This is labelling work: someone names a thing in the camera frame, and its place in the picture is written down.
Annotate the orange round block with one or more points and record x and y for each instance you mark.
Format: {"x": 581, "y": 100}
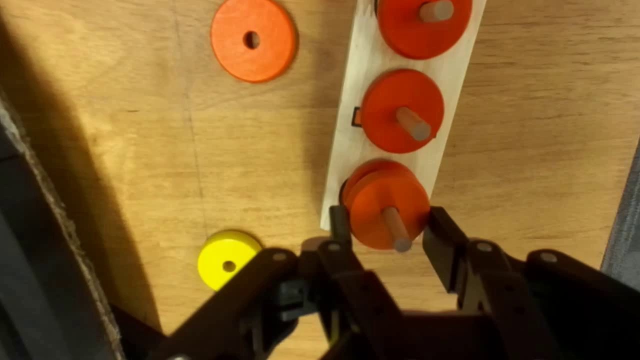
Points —
{"x": 372, "y": 200}

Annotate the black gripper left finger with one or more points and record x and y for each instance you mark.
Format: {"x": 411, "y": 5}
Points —
{"x": 341, "y": 230}

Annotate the light wooden peg board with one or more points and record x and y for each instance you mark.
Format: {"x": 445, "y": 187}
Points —
{"x": 363, "y": 61}

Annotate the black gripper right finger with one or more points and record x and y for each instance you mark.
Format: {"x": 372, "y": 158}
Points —
{"x": 451, "y": 251}

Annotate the yellow round disc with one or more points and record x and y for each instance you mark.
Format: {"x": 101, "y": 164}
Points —
{"x": 216, "y": 256}

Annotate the red round disc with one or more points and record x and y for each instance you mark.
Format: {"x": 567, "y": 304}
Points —
{"x": 390, "y": 100}
{"x": 353, "y": 172}
{"x": 406, "y": 37}

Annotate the orange round disc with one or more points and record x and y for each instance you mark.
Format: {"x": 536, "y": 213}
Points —
{"x": 231, "y": 52}

